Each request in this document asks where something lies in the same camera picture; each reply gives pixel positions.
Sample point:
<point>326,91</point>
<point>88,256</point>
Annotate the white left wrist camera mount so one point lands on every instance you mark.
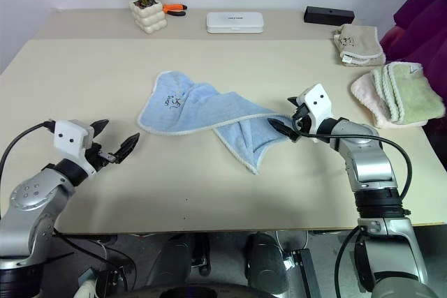
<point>70,137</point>

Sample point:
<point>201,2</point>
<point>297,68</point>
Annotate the black table frame bar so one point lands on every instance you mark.
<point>307,273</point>

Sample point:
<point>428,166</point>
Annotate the white bubble plant pot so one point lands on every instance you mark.
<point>148,17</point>

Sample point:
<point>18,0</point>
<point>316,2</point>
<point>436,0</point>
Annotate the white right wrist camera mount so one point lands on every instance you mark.
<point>319,100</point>

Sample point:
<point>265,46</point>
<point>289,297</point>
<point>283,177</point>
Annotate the green and pink washcloths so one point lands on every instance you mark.
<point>363,90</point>

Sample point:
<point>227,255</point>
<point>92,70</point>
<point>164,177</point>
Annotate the dark rounded robot torso rim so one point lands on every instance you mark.
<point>192,292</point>

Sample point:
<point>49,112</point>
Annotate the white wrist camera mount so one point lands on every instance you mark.
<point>70,137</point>
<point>319,100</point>

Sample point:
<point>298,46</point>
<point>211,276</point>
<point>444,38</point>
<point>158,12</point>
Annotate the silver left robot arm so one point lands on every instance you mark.
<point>31,193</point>

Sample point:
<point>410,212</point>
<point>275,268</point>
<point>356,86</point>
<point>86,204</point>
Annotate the purple sofa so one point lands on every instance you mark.
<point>424,15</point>

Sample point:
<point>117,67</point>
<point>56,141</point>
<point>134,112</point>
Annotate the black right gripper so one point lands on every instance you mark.
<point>303,123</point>

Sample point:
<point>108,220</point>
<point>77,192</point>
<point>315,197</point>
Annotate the black rectangular box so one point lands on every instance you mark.
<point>328,15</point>

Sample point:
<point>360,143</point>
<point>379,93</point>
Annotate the dark rounded robot leg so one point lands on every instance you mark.
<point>265,263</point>
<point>167,259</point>

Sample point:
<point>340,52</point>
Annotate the white rectangular case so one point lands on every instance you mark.
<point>234,23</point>

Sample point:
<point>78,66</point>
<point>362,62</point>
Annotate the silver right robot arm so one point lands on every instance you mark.
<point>370,162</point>

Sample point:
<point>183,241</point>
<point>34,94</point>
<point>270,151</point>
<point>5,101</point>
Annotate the folded green towel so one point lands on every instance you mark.
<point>415,92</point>

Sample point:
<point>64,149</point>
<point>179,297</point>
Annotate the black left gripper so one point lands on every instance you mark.
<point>99,158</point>

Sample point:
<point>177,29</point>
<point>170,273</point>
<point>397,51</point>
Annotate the folded beige towel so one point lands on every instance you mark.
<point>359,41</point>

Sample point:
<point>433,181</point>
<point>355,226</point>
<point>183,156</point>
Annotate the black under-table bracket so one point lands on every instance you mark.
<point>200,256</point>

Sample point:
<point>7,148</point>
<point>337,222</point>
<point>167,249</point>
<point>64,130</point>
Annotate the light blue towel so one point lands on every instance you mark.
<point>174,109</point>

